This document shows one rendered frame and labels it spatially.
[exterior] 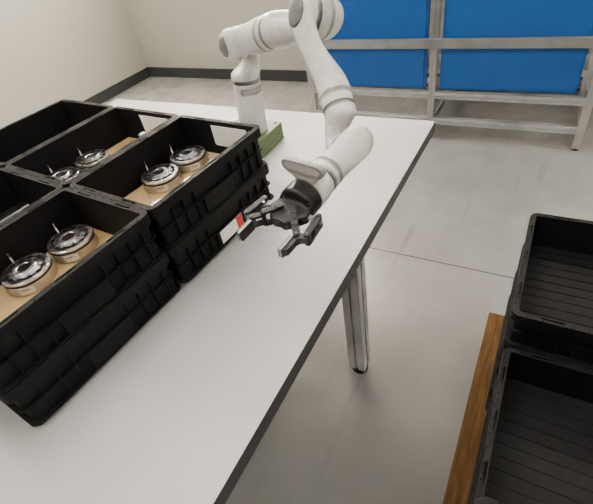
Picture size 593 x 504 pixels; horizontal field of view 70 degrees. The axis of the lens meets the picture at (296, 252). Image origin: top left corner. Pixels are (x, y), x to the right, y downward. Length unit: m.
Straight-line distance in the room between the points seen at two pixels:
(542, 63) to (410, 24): 0.74
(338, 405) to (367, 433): 0.14
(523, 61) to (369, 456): 2.16
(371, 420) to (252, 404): 0.80
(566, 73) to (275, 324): 2.26
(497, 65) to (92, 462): 2.59
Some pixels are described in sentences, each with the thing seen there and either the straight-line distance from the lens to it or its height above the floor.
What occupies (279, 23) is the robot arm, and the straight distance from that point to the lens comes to 1.18.
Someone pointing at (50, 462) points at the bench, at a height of 0.70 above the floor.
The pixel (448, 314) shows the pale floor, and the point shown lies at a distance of 1.83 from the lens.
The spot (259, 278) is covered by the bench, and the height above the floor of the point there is 0.70.
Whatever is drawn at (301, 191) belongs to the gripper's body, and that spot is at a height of 0.97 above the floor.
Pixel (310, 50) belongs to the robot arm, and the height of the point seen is 1.12.
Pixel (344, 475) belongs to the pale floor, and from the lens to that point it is 1.49.
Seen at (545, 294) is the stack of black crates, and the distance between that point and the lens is 1.29.
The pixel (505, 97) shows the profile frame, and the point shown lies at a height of 0.29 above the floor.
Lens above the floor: 1.39
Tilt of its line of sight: 40 degrees down
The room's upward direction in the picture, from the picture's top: 11 degrees counter-clockwise
